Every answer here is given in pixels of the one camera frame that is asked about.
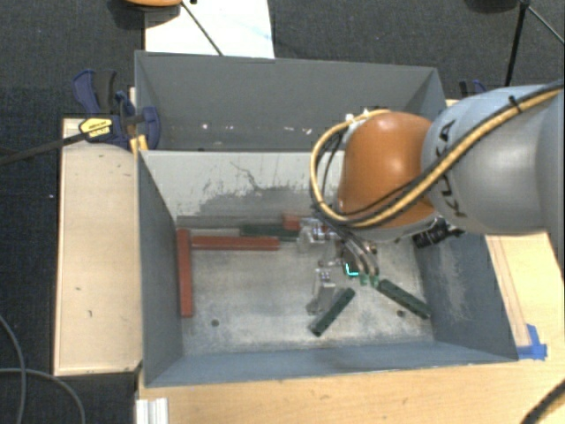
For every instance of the grey metal bin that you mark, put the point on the grey metal bin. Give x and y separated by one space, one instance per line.
247 289

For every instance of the dark green flat block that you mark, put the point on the dark green flat block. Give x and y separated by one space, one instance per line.
269 231
404 298
333 312

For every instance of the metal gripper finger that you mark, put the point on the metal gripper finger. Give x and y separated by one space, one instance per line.
323 292
318 232

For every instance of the pale wood flat board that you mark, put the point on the pale wood flat board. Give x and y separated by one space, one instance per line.
97 259

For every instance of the red-brown flat block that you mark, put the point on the red-brown flat block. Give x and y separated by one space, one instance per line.
234 243
292 222
185 276

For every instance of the black cylinder on white bracket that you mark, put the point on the black cylinder on white bracket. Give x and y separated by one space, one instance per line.
434 236

